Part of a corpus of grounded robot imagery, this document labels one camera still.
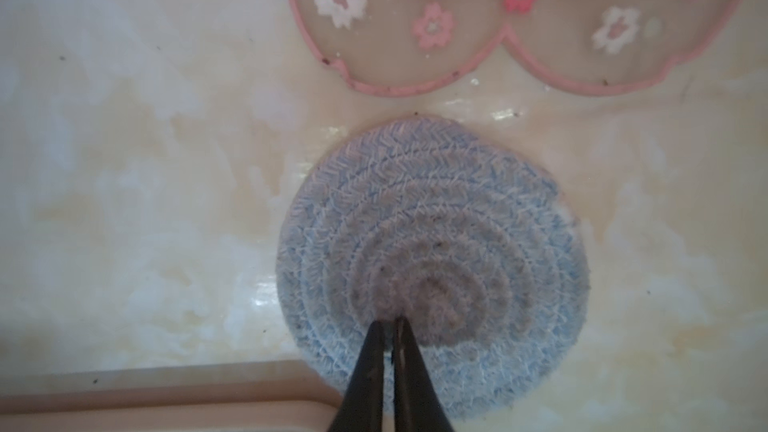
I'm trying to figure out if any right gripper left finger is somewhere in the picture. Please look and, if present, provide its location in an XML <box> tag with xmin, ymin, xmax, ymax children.
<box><xmin>328</xmin><ymin>321</ymin><xmax>386</xmax><ymax>432</ymax></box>

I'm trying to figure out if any beige rectangular tray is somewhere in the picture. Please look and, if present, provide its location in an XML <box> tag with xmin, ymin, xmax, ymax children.
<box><xmin>1</xmin><ymin>360</ymin><xmax>341</xmax><ymax>431</ymax></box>

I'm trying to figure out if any pink flower coaster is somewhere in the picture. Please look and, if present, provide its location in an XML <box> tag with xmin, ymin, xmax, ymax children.
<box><xmin>289</xmin><ymin>0</ymin><xmax>741</xmax><ymax>97</ymax></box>

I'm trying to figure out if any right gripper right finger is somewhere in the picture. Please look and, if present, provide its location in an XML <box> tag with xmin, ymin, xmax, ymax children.
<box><xmin>392</xmin><ymin>317</ymin><xmax>454</xmax><ymax>432</ymax></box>

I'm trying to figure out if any grey woven round coaster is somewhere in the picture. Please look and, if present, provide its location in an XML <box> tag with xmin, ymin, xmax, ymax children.
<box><xmin>276</xmin><ymin>115</ymin><xmax>589</xmax><ymax>419</ymax></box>

